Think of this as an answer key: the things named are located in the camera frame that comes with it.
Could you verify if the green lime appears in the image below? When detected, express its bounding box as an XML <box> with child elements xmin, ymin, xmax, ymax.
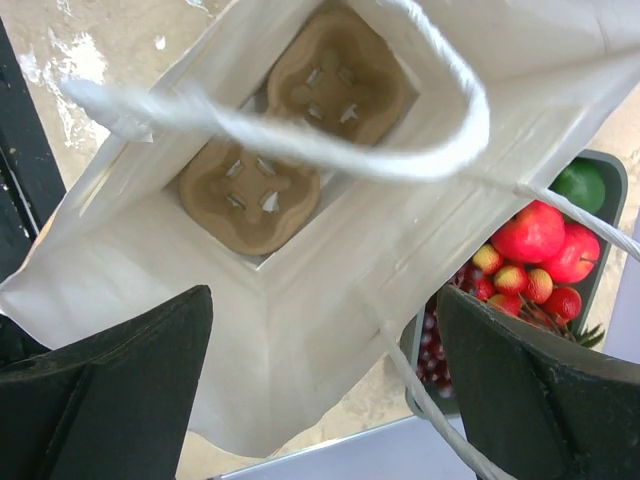
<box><xmin>550</xmin><ymin>159</ymin><xmax>606</xmax><ymax>214</ymax></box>

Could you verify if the small orange pineapple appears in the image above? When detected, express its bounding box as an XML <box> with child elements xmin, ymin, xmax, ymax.
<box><xmin>576</xmin><ymin>324</ymin><xmax>606</xmax><ymax>349</ymax></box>

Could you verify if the red apple with stem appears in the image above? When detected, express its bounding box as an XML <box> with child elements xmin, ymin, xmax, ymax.
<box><xmin>539</xmin><ymin>223</ymin><xmax>600</xmax><ymax>284</ymax></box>

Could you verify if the grey fruit tray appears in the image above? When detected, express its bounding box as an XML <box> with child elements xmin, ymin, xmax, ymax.
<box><xmin>398</xmin><ymin>148</ymin><xmax>629</xmax><ymax>419</ymax></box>

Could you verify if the brown paper bag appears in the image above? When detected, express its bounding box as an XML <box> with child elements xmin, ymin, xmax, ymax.
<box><xmin>1</xmin><ymin>1</ymin><xmax>639</xmax><ymax>457</ymax></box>

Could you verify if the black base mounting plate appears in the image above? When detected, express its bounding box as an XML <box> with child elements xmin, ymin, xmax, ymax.
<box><xmin>0</xmin><ymin>29</ymin><xmax>66</xmax><ymax>279</ymax></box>

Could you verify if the dark purple grape bunch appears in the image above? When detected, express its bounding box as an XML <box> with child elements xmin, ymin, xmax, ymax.
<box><xmin>416</xmin><ymin>262</ymin><xmax>484</xmax><ymax>398</ymax></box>

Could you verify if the red apple front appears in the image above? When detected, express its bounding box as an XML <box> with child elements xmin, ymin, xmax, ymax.
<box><xmin>490</xmin><ymin>200</ymin><xmax>565</xmax><ymax>264</ymax></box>

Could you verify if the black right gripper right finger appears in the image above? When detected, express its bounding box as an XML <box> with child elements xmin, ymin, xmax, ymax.
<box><xmin>437</xmin><ymin>286</ymin><xmax>639</xmax><ymax>479</ymax></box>

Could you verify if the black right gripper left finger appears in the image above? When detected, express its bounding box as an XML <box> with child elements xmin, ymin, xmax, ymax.
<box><xmin>1</xmin><ymin>285</ymin><xmax>213</xmax><ymax>479</ymax></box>

